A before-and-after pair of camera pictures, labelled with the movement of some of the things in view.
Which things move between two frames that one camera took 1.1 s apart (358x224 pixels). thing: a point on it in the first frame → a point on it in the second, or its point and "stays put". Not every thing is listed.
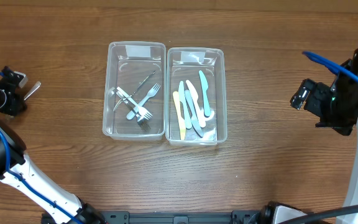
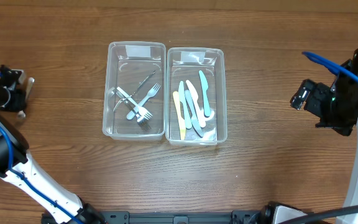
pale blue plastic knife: [206, 101] stays put
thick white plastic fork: [153, 91] stays put
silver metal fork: [33, 90] → [21, 114]
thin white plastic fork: [142, 112] stays put
